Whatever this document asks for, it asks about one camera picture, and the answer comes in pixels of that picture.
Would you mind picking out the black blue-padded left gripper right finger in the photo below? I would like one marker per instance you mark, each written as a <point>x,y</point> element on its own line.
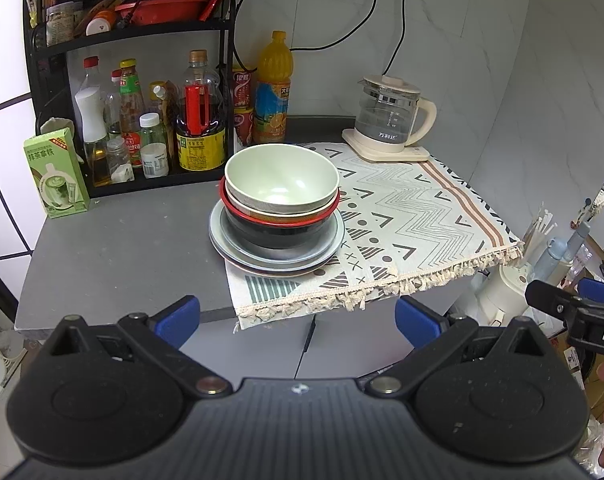
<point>453,354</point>

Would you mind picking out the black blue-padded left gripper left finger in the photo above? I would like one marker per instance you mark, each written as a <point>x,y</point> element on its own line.
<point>138,354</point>

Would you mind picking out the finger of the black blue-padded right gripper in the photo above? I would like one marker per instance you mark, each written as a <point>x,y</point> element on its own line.
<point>591,289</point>

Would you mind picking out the white plate Sweet print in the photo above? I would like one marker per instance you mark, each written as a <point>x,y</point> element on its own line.
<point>231,245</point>

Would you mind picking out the red rimmed black bowl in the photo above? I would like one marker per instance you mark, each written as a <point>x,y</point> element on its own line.
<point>272,234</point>

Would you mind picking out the pale green bowl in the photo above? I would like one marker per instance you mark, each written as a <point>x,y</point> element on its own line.
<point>282,178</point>

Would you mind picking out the white plate Bake print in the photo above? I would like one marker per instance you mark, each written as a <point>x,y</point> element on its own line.
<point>280,273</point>

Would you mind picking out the patterned white table cloth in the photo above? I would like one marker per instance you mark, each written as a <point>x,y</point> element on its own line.
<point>408,228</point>

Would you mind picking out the white powder glass jar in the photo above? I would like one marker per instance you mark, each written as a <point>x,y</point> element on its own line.
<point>153,146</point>

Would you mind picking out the green tea carton box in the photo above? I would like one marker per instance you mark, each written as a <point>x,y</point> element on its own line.
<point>57,173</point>

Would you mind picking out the red label sauce bottle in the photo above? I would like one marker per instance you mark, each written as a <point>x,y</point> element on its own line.
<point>131,108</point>

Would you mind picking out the glass kettle cream base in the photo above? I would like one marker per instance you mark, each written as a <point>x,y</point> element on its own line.
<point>392,120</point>

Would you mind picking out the white bottle tall cap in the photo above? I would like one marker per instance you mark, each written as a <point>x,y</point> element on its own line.
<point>90,102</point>

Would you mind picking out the red cola can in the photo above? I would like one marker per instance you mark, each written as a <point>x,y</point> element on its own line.
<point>243,110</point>

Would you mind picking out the orange juice bottle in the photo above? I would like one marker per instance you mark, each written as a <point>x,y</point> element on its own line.
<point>272,90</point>

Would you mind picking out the red plastic basin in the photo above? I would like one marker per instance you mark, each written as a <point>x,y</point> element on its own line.
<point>153,12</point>

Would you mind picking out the black metal shelf rack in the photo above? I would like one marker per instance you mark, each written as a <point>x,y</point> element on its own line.
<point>59,34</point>

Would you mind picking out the soy sauce jug red handle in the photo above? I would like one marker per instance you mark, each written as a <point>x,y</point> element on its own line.
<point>201,127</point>

